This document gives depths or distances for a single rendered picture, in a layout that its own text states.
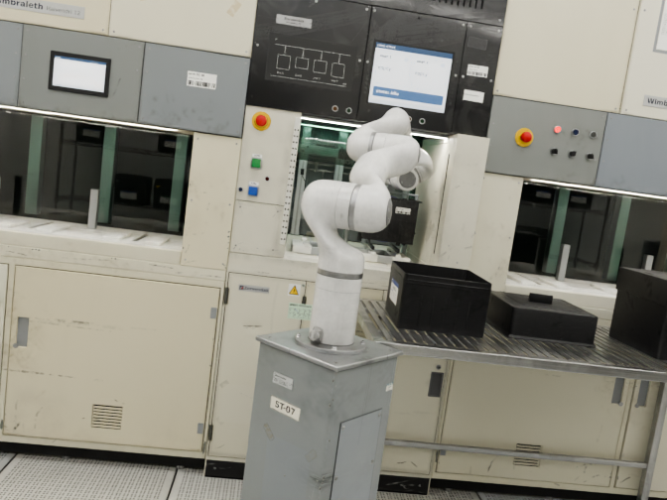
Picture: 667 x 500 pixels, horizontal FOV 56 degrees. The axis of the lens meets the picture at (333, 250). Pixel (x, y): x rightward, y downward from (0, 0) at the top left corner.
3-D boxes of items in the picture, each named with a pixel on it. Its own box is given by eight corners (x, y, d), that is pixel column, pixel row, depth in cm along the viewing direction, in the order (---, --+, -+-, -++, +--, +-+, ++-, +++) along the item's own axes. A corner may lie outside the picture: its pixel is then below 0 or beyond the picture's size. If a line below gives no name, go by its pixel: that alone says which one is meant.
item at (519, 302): (507, 337, 200) (514, 298, 199) (480, 315, 230) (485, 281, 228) (596, 347, 203) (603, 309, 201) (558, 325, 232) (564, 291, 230)
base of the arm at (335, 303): (334, 358, 153) (344, 284, 150) (279, 337, 164) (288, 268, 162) (380, 348, 167) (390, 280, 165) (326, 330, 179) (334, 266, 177)
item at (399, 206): (355, 247, 254) (367, 169, 249) (350, 240, 274) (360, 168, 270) (415, 255, 256) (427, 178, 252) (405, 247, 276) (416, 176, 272)
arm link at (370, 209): (323, 234, 161) (385, 244, 157) (323, 192, 155) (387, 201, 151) (371, 159, 202) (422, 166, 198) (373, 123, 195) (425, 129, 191)
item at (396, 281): (383, 308, 221) (391, 260, 218) (461, 317, 223) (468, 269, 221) (396, 327, 193) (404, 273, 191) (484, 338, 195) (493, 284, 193)
